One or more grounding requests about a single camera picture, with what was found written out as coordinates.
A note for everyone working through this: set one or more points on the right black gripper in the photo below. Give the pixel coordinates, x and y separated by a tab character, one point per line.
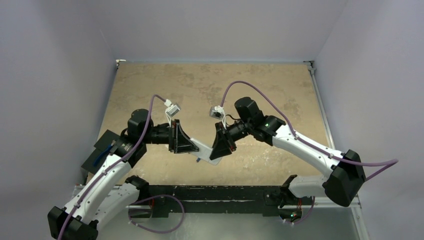
224	137

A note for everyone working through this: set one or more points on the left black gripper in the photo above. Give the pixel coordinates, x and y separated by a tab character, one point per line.
181	142

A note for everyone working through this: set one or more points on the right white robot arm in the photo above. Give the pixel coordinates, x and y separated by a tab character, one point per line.
341	175

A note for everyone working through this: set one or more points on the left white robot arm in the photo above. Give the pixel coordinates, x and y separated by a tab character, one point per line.
110	189

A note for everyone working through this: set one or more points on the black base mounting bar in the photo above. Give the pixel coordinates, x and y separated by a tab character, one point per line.
267	200

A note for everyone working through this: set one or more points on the black box with blue tool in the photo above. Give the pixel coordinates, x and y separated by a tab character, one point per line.
103	145

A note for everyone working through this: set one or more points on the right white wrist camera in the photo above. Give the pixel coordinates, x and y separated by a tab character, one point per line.
218	112

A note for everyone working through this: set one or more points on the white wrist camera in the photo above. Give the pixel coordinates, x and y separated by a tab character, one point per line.
218	112
171	110

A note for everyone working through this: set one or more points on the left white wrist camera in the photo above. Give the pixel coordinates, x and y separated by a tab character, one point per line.
171	110

